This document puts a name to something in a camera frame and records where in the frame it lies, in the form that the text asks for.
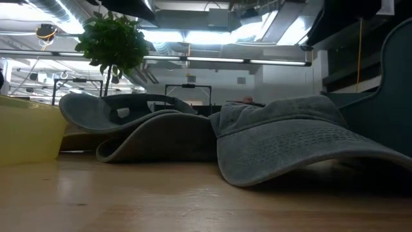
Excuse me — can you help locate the blue-grey baseball cap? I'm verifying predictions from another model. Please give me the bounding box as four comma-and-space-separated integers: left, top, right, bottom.
209, 95, 412, 188
95, 109, 220, 163
59, 92, 198, 133

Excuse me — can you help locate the long LED light bar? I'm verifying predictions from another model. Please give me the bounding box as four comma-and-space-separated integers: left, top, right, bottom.
0, 50, 312, 68

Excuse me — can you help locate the grey ceiling box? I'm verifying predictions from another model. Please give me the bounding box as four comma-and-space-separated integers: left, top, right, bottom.
207, 8, 231, 28

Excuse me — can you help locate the green plant in black pot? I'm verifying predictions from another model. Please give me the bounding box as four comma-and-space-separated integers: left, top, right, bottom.
74, 10, 151, 97

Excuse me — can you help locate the yellow plastic bin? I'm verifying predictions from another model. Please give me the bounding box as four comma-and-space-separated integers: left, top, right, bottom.
0, 95, 68, 167

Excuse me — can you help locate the teal plastic bin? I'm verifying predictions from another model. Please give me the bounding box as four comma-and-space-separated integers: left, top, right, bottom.
321, 17, 412, 159

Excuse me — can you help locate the black yellow ceiling reel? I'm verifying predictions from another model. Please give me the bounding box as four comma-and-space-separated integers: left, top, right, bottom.
35, 23, 59, 41

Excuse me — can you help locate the black background rig frame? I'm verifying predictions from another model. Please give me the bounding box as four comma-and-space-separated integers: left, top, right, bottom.
164, 83, 212, 114

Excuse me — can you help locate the silver ventilation duct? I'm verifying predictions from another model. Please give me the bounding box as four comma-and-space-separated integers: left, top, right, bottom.
24, 0, 85, 35

